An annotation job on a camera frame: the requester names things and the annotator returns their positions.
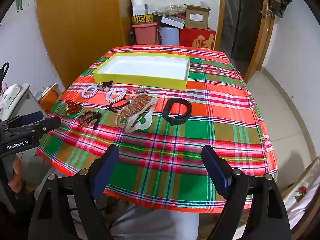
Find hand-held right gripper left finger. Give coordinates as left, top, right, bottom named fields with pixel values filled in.
left=27, top=144, right=120, bottom=240

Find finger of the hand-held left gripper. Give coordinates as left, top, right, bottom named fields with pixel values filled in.
left=5, top=116, right=62, bottom=140
left=0, top=112, right=44, bottom=132

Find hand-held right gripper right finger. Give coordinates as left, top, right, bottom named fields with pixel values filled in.
left=201, top=144, right=293, bottom=240

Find red bead bracelet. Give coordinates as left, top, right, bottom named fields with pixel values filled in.
left=65, top=100, right=82, bottom=117

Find dark bead bracelet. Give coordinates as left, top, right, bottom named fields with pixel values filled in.
left=77, top=110, right=103, bottom=130

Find purple spiral hair tie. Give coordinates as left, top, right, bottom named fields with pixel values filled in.
left=81, top=85, right=99, bottom=99

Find white spiral hair tie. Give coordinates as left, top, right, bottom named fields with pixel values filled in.
left=105, top=88, right=125, bottom=104

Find black tassel bead charm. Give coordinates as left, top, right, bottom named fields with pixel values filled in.
left=96, top=80, right=114, bottom=92

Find large translucent claw clip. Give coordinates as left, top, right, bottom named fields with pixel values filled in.
left=115, top=92, right=159, bottom=133

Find black hair clip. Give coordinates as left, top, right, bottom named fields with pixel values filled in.
left=162, top=97, right=192, bottom=126

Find black hair tie with bead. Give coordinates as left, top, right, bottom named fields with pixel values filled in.
left=106, top=97, right=133, bottom=112

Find rhinestone hair clip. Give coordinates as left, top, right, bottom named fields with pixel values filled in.
left=125, top=87, right=148, bottom=96

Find person's left hand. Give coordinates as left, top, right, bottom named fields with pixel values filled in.
left=10, top=155, right=23, bottom=193

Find orange wooden box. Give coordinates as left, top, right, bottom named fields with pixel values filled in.
left=37, top=84, right=61, bottom=113

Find white plastic bag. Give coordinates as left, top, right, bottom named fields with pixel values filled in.
left=0, top=83, right=30, bottom=110

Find plaid tablecloth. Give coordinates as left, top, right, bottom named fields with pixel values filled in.
left=36, top=45, right=278, bottom=214

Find person's grey trousers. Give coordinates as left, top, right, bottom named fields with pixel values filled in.
left=67, top=197, right=200, bottom=240

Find floral white cloth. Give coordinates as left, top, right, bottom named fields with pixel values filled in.
left=281, top=160, right=320, bottom=230

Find wooden wardrobe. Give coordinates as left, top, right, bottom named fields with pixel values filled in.
left=36, top=0, right=133, bottom=88

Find pink plastic bin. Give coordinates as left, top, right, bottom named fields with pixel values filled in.
left=132, top=22, right=159, bottom=44

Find red gift box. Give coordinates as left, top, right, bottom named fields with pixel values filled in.
left=179, top=27, right=216, bottom=51

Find wooden door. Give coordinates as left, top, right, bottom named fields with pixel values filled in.
left=244, top=0, right=276, bottom=83

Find yellow printed tin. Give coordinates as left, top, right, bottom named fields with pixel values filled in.
left=132, top=14, right=154, bottom=25

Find pale blue bucket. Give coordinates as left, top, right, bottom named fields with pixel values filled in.
left=159, top=27, right=180, bottom=46

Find dark door curtain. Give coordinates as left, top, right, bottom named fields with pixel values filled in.
left=220, top=0, right=265, bottom=63

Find small open white box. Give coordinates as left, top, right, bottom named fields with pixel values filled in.
left=131, top=0, right=149, bottom=17

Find white box with striped edge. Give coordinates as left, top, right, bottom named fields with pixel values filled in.
left=160, top=15, right=186, bottom=29

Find open brown cardboard box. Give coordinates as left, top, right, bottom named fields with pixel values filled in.
left=184, top=1, right=211, bottom=30

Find striped flat box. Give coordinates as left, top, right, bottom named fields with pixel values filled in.
left=152, top=10, right=175, bottom=18

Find clear plastic bag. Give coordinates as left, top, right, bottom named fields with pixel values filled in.
left=160, top=4, right=187, bottom=15

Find metal door handle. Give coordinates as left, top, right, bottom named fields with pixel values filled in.
left=259, top=3, right=272, bottom=20

